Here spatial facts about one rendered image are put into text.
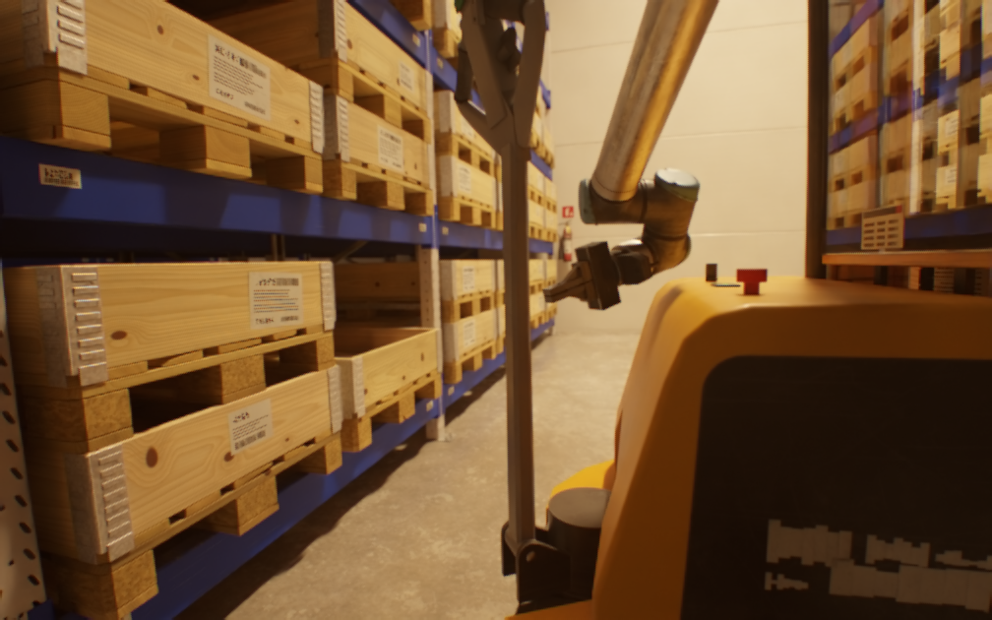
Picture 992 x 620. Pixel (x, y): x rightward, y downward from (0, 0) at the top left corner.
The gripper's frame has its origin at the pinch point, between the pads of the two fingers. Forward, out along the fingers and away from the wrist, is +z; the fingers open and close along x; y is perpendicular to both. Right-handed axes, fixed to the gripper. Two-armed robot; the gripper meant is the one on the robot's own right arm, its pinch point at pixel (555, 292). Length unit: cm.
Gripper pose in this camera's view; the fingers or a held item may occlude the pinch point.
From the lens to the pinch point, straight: 95.6
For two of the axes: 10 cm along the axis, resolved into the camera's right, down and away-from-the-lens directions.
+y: -4.5, -0.7, 8.9
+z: -8.5, 3.4, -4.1
